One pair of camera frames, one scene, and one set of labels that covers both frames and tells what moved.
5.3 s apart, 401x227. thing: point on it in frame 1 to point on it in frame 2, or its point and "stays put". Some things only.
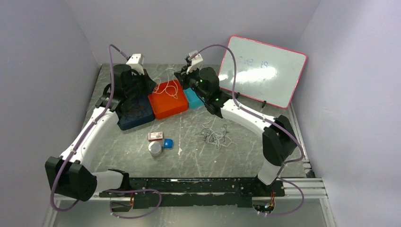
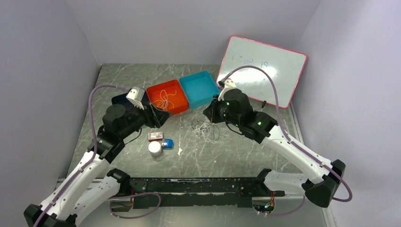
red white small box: x=155 y=136 stays put
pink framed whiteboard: x=266 y=73 stays put
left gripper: x=149 y=83 to x=155 y=117
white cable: x=171 y=88 to x=163 y=103
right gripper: x=183 y=76 to x=211 y=111
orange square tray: x=169 y=99 stays put
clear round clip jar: x=155 y=148 stays put
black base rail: x=177 y=193 stays put
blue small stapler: x=168 y=143 stays put
